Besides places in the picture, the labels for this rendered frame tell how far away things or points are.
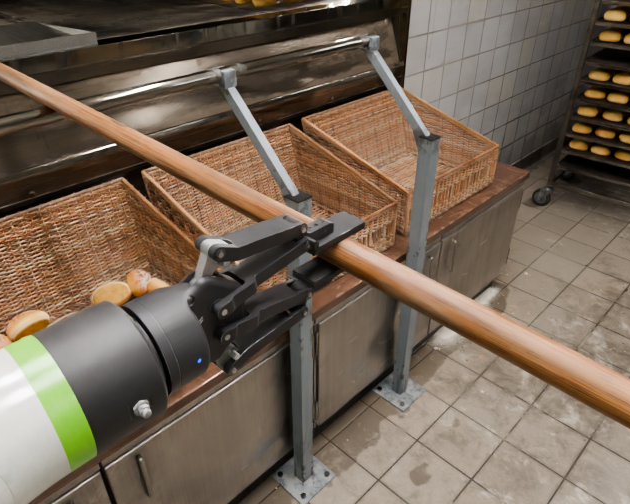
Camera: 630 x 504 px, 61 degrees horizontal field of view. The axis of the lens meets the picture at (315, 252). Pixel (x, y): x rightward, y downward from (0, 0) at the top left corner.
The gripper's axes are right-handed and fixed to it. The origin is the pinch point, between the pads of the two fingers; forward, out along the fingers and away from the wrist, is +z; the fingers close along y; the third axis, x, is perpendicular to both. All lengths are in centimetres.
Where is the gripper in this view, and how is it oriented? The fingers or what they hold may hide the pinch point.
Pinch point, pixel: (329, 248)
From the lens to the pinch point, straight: 51.2
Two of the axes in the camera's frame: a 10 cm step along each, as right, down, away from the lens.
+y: 0.0, 8.4, 5.4
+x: 7.1, 3.8, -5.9
